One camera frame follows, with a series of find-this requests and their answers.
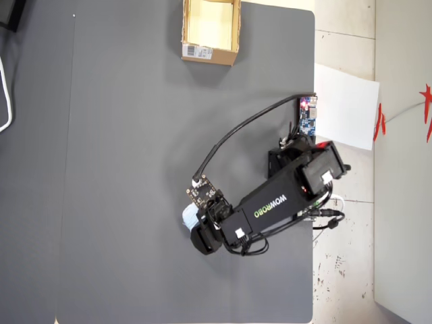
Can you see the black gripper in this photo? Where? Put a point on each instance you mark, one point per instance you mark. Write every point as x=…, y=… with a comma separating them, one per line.
x=216, y=219

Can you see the white yarn block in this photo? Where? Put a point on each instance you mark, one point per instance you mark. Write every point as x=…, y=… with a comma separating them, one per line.
x=189, y=216

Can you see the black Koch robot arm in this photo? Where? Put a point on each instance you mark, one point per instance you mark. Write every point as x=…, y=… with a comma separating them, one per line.
x=270, y=206

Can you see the open cardboard box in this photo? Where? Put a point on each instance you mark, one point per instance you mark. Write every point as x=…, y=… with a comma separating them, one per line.
x=216, y=55

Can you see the large grey table mat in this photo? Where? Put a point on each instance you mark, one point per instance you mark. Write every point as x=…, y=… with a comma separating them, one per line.
x=135, y=152

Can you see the blue circuit board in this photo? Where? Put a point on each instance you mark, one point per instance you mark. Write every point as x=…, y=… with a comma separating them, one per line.
x=308, y=114

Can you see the narrow grey table mat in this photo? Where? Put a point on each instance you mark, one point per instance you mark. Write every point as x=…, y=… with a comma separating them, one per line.
x=33, y=202

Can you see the white paper sheet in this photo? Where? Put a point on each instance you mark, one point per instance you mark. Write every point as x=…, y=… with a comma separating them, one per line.
x=347, y=108

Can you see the white curved plastic object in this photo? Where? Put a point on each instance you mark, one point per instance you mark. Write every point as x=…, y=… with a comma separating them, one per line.
x=8, y=111

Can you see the black object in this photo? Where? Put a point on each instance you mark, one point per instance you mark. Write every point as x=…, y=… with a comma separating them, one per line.
x=11, y=13

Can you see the black wrist camera board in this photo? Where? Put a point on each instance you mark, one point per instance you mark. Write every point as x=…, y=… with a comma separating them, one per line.
x=202, y=192

